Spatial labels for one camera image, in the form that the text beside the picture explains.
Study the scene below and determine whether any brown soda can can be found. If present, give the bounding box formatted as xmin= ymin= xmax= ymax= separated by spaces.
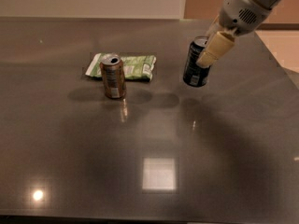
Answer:
xmin=100 ymin=53 xmax=126 ymax=99

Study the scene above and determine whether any dark blue pepsi can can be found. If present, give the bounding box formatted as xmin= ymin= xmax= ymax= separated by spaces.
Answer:
xmin=183 ymin=36 xmax=210 ymax=88

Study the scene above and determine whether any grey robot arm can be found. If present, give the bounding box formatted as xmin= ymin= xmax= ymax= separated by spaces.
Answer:
xmin=196 ymin=0 xmax=281 ymax=68

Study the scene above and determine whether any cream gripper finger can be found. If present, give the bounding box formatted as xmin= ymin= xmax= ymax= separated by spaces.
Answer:
xmin=196 ymin=31 xmax=235 ymax=68
xmin=206 ymin=15 xmax=223 ymax=37

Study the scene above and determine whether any green chip bag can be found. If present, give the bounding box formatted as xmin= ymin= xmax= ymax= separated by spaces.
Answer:
xmin=85 ymin=53 xmax=157 ymax=81

